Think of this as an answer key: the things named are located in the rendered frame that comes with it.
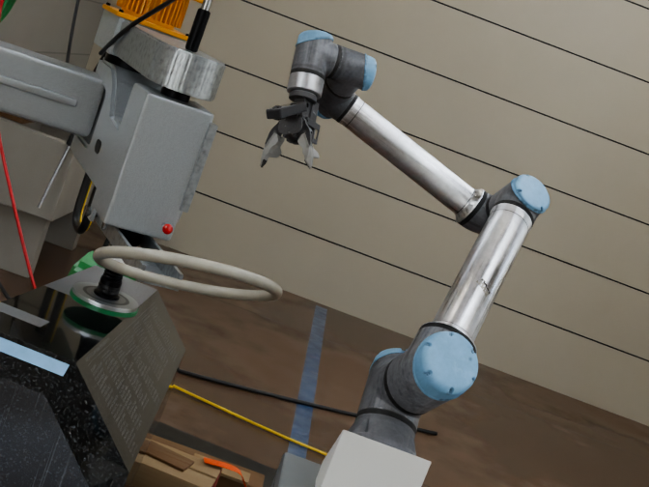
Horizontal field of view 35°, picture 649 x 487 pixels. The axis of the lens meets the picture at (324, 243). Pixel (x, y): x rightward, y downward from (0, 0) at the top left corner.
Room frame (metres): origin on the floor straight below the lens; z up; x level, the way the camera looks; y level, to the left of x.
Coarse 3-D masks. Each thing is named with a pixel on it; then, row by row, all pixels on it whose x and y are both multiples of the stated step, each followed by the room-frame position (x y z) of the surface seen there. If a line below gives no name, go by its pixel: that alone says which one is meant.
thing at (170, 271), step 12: (96, 216) 3.34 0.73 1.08; (108, 228) 3.17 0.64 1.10; (108, 240) 3.13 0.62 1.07; (120, 240) 3.02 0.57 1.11; (144, 240) 3.19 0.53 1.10; (132, 264) 2.84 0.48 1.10; (144, 264) 2.77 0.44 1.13; (156, 264) 3.01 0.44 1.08; (180, 276) 2.81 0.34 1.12; (168, 288) 2.80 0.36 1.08
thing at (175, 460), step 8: (152, 448) 3.76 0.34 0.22; (160, 448) 3.79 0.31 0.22; (152, 456) 3.71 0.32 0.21; (160, 456) 3.72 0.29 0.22; (168, 456) 3.75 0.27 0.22; (176, 456) 3.77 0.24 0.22; (168, 464) 3.70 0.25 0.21; (176, 464) 3.70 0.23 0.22; (184, 464) 3.73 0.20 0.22; (192, 464) 3.77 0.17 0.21
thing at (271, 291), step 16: (96, 256) 2.50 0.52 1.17; (112, 256) 2.43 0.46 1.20; (128, 256) 2.40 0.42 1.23; (144, 256) 2.38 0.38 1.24; (160, 256) 2.37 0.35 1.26; (176, 256) 2.37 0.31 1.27; (192, 256) 2.39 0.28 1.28; (128, 272) 2.72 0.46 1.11; (144, 272) 2.76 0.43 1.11; (224, 272) 2.40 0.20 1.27; (240, 272) 2.42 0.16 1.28; (176, 288) 2.80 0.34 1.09; (192, 288) 2.80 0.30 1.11; (208, 288) 2.80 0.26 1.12; (224, 288) 2.80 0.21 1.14; (272, 288) 2.51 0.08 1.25
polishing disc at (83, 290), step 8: (72, 288) 3.15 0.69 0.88; (80, 288) 3.16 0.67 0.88; (88, 288) 3.19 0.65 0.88; (80, 296) 3.10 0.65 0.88; (88, 296) 3.12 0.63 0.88; (96, 296) 3.14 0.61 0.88; (120, 296) 3.24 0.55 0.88; (128, 296) 3.28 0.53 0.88; (96, 304) 3.09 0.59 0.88; (104, 304) 3.09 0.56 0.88; (112, 304) 3.12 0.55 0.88; (120, 304) 3.15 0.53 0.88; (128, 304) 3.18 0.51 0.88; (136, 304) 3.21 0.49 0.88; (128, 312) 3.14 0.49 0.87
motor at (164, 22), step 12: (120, 0) 3.71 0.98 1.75; (132, 0) 3.69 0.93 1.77; (144, 0) 3.69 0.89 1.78; (156, 0) 3.67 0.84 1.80; (180, 0) 3.73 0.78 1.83; (120, 12) 3.60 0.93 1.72; (132, 12) 3.69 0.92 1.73; (144, 12) 3.69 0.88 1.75; (168, 12) 3.70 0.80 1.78; (180, 12) 3.74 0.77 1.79; (144, 24) 3.64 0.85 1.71; (156, 24) 3.70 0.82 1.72; (168, 24) 3.71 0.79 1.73; (180, 24) 3.78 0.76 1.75; (180, 36) 3.70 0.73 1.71
